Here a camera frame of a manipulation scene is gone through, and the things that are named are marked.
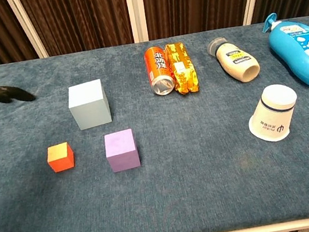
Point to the gold foil snack pack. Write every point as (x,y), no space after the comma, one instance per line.
(183,70)

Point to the purple cube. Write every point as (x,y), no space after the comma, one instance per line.
(121,153)

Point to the cream mayonnaise squeeze bottle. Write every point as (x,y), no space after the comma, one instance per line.
(237,60)

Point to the large light blue block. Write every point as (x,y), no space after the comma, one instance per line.
(90,110)

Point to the blue pump detergent bottle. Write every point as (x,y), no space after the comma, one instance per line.
(303,51)

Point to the orange soda can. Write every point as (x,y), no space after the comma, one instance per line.
(158,68)

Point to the white paper cup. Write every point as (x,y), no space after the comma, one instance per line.
(273,116)

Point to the small orange cube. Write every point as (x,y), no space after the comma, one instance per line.
(60,161)

